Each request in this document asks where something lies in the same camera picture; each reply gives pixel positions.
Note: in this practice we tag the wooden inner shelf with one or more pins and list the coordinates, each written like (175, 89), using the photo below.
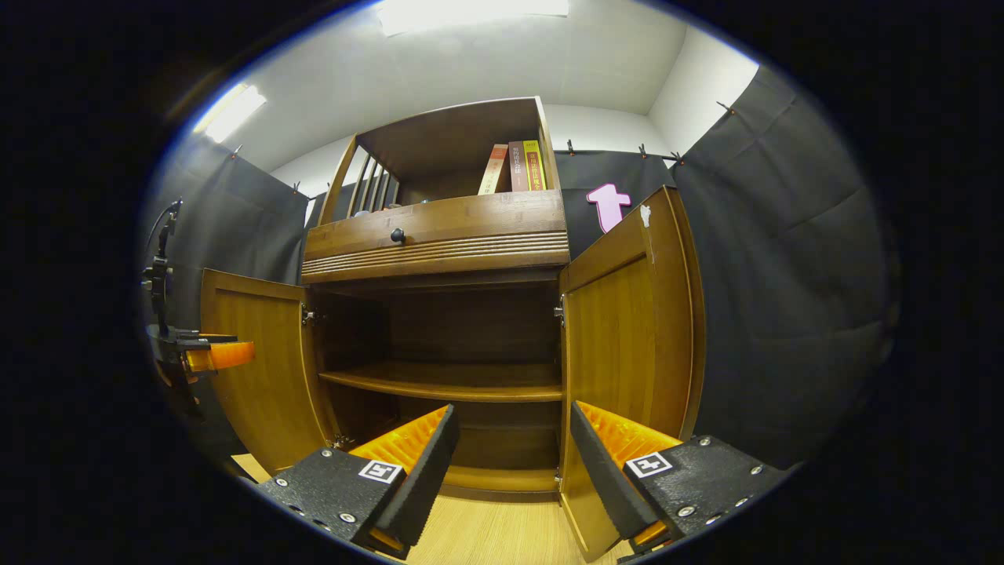
(455, 383)

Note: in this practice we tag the wooden shoe cabinet door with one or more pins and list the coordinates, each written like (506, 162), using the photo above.
(620, 353)
(259, 392)

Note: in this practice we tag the black backdrop cloth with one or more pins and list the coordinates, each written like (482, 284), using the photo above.
(784, 298)

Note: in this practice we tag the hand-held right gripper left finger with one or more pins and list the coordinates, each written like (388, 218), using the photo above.
(427, 463)

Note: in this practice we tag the orange and white book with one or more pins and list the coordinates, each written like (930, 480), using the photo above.
(494, 169)

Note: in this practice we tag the wooden double-door shoe cabinet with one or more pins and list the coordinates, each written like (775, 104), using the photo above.
(439, 259)

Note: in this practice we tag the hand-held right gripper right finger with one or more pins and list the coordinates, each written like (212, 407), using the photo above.
(604, 471)

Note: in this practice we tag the large ceiling light panel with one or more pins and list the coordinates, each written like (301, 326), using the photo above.
(471, 14)

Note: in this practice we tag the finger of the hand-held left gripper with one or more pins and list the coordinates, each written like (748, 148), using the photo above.
(227, 355)

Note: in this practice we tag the small ceiling light panel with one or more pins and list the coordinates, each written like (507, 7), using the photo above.
(231, 114)

